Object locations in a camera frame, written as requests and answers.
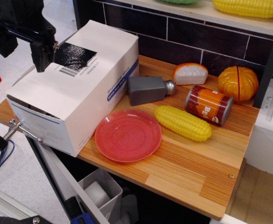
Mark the blue black handled tool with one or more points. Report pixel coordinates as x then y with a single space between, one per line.
75 213

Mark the grey plastic bin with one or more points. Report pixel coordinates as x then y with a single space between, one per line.
111 210

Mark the white toy bread slice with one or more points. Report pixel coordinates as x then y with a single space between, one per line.
190 73

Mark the metal screw clamp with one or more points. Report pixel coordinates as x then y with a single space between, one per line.
15 126

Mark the white cabinet at right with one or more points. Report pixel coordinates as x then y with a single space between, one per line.
259 153

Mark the white block in bin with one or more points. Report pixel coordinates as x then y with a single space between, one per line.
97 194

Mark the white cardboard mask box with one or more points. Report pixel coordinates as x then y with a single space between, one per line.
64 104

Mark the wooden upper shelf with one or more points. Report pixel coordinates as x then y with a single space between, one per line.
204 10

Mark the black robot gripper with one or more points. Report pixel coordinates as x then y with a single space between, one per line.
24 19

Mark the toy bean can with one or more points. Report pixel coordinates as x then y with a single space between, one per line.
209 104

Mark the grey salt shaker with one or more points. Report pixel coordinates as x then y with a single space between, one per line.
143 90

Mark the yellow toy corn on table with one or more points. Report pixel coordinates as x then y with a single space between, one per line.
183 123

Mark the red plastic plate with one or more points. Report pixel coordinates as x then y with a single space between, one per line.
128 135

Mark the green basket on shelf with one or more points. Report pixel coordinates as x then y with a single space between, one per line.
185 2

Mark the orange toy pumpkin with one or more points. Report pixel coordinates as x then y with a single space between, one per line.
238 82

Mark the yellow toy corn on shelf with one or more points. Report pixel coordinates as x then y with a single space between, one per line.
250 8

